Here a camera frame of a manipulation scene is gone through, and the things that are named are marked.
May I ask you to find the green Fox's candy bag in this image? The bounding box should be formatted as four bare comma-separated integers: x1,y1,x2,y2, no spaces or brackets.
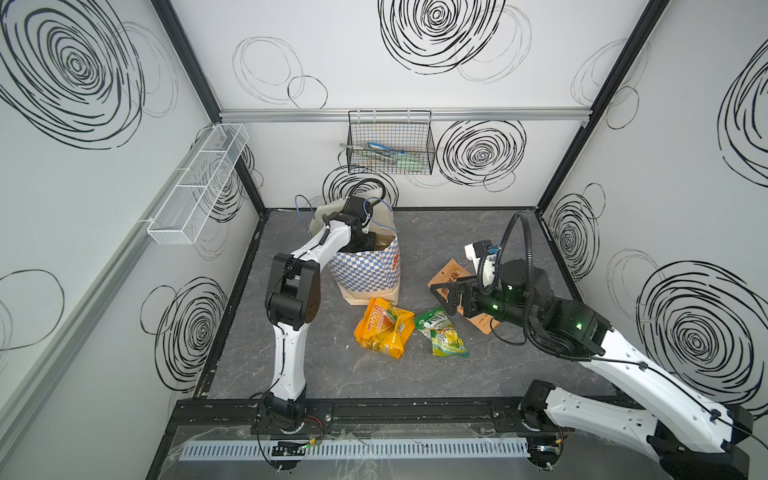
414,307,469,357

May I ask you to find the orange potato chips bag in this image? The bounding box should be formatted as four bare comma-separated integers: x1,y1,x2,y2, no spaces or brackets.
428,259,500,335

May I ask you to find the yellow gummy candy bag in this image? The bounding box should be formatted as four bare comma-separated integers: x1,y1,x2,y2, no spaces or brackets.
354,298,415,359

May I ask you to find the blue checkered paper bag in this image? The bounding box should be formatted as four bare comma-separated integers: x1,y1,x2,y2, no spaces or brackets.
327,193,401,306

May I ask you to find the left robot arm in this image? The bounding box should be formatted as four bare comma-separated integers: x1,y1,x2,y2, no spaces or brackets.
262,195,385,432

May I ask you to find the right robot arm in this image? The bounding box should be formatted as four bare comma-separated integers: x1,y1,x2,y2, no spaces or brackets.
430,213,753,479

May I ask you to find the green item in basket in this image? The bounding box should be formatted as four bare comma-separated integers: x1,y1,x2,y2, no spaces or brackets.
341,142,429,173

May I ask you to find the white mesh shelf tray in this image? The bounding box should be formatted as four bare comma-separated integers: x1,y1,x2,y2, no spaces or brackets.
147,123,249,245

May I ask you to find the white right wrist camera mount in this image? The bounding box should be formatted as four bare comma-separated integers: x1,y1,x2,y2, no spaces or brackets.
464,240,498,288

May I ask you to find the black wire basket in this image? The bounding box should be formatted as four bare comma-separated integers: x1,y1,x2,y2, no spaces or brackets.
343,109,436,176

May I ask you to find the black front rail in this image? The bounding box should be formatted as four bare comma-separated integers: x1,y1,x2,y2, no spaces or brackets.
166,397,557,434

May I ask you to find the grey slotted cable duct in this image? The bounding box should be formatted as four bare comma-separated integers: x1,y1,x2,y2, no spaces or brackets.
178,437,530,462

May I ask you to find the right back corner post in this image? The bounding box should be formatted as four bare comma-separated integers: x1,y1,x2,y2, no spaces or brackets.
536,0,670,213

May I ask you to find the black corner frame post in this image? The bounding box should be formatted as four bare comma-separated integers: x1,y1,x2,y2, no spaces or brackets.
151,0,269,220

